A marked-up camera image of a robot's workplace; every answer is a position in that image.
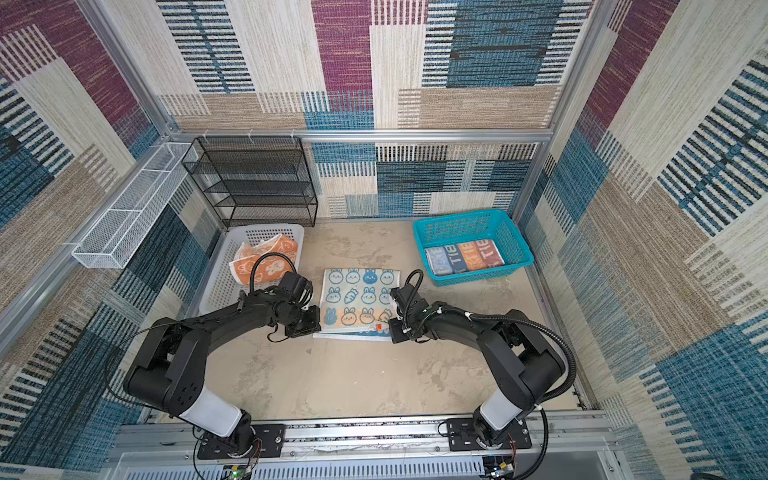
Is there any rabbit print striped towel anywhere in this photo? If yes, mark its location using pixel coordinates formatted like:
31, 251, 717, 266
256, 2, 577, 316
424, 239, 505, 276

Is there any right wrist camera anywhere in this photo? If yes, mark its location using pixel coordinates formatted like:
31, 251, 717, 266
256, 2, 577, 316
390, 284, 429, 318

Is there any white plastic laundry basket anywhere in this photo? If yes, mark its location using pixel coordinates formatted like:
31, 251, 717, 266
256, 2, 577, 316
198, 223, 305, 314

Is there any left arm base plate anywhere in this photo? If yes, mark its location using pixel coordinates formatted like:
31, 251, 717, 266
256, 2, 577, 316
195, 424, 286, 460

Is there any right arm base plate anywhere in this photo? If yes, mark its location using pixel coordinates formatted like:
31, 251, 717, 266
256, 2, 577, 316
437, 416, 532, 451

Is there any orange bear print towel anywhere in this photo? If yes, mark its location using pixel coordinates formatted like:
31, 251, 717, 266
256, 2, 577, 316
229, 234, 298, 289

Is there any black wire shelf rack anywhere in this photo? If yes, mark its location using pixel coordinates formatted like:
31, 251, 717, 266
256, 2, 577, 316
181, 136, 319, 229

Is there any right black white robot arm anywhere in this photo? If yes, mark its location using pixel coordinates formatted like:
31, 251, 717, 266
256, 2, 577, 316
388, 269, 577, 479

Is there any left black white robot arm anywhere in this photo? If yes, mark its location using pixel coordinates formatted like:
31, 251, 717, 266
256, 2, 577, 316
122, 252, 321, 458

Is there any white wire mesh tray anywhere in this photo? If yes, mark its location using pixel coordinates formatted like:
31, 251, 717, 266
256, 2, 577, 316
72, 142, 189, 269

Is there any aluminium mounting rail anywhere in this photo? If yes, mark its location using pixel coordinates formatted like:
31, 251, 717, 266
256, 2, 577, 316
105, 410, 620, 467

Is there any teal bicycle print towel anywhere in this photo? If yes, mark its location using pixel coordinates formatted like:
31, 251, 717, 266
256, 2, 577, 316
314, 268, 400, 342

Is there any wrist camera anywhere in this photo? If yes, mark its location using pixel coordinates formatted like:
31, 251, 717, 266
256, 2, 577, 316
390, 284, 429, 318
277, 271, 314, 308

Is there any teal plastic basket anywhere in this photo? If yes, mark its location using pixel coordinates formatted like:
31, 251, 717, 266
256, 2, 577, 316
413, 209, 534, 287

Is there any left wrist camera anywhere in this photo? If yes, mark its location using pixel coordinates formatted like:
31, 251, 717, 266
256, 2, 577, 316
277, 271, 314, 308

